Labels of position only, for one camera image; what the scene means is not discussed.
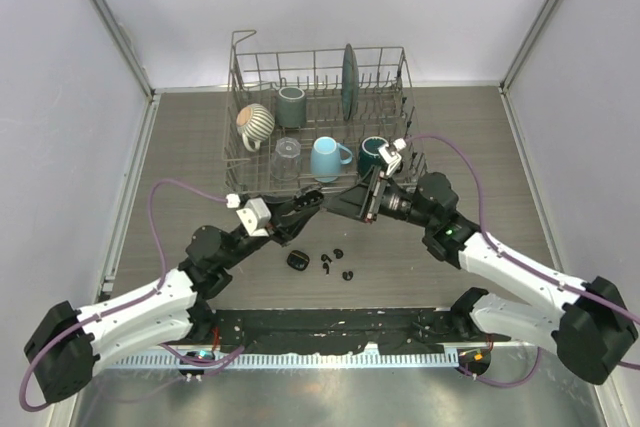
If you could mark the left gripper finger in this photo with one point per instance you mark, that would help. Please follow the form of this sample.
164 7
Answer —
295 223
283 205

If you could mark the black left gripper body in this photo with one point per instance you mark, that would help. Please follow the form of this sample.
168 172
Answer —
271 229

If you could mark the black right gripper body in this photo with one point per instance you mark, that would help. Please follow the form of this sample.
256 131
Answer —
374 205

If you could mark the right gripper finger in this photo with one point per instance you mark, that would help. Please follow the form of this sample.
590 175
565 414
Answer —
351 209
358 194

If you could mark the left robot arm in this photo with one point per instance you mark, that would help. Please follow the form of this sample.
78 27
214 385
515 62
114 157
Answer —
71 346

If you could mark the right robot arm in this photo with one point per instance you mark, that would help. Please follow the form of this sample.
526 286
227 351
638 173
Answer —
585 324

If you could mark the small black earbud case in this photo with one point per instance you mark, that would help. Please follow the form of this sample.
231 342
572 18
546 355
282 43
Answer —
298 260

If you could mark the dark green mug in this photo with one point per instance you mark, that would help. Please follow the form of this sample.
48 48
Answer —
369 156

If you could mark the black earbud with stem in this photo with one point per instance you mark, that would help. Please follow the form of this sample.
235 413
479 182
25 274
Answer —
326 261

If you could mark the clear glass tumbler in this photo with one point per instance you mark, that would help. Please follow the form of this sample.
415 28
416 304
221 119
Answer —
286 159

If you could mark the light blue mug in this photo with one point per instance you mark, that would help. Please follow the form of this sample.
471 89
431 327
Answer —
328 157

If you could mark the striped ceramic mug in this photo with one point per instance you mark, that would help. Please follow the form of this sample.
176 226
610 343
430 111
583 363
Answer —
255 125

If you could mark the grey ceramic cup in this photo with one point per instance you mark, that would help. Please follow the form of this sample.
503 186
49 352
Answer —
290 109

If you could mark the dark teal plate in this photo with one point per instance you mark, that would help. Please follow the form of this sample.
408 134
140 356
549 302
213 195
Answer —
350 83

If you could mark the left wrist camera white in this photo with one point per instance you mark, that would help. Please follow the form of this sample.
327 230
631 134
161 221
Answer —
253 214

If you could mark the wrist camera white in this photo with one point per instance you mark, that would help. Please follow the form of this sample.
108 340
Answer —
391 157
253 214

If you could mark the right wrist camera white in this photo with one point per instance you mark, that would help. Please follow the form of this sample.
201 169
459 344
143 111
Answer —
391 157

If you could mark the metal wire dish rack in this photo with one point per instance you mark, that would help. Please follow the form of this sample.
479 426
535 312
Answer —
385 108

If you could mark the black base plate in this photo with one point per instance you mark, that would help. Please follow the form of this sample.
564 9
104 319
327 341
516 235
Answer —
338 331

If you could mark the white slotted cable duct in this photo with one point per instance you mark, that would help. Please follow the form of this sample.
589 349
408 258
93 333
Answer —
369 358

